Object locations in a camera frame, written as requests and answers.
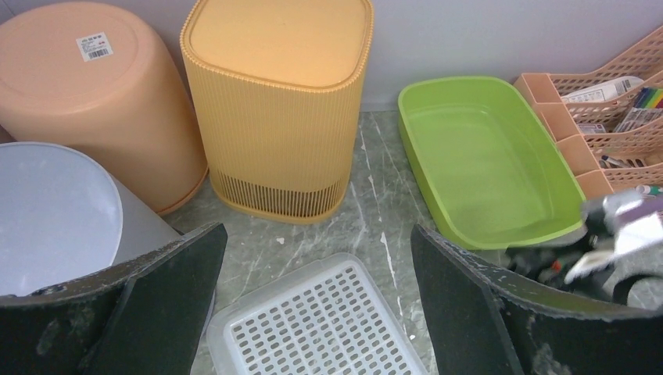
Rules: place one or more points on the coloured marker set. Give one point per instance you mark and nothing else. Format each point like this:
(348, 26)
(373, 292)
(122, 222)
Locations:
(646, 108)

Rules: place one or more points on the white perforated basket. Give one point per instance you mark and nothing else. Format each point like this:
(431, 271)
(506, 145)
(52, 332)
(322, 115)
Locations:
(327, 317)

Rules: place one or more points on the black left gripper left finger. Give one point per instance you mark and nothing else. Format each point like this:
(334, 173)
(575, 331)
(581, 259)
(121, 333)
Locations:
(143, 316)

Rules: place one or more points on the yellow slatted waste basket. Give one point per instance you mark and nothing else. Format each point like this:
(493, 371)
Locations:
(277, 87)

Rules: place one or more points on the large orange plastic bucket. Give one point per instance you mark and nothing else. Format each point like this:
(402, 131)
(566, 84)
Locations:
(97, 78)

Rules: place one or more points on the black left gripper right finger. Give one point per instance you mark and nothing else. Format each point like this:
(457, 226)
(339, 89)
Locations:
(485, 319)

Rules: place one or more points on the white tube in organizer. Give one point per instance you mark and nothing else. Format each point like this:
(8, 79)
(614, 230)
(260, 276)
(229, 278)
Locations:
(603, 92)

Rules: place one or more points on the blue silver pen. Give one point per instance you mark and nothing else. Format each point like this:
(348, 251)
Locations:
(612, 162)

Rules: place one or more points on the green white glue stick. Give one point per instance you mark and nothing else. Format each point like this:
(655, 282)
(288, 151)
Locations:
(649, 190)

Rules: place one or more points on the grey plastic bin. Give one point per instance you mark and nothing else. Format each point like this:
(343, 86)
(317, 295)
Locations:
(63, 216)

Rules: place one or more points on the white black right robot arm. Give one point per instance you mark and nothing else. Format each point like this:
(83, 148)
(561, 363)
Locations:
(617, 225)

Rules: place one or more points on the green tray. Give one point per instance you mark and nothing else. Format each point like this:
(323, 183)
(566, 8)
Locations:
(489, 172)

